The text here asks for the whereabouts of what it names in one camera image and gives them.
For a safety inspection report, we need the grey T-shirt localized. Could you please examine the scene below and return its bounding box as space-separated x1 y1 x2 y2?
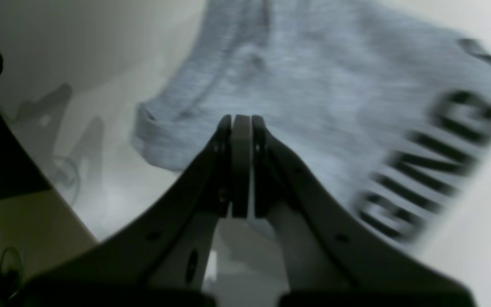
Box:
133 0 491 249

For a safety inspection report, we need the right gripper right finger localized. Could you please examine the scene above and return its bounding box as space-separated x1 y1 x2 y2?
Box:
252 116 476 307

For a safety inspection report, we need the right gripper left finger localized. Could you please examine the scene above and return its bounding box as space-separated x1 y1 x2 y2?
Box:
13 115 251 307

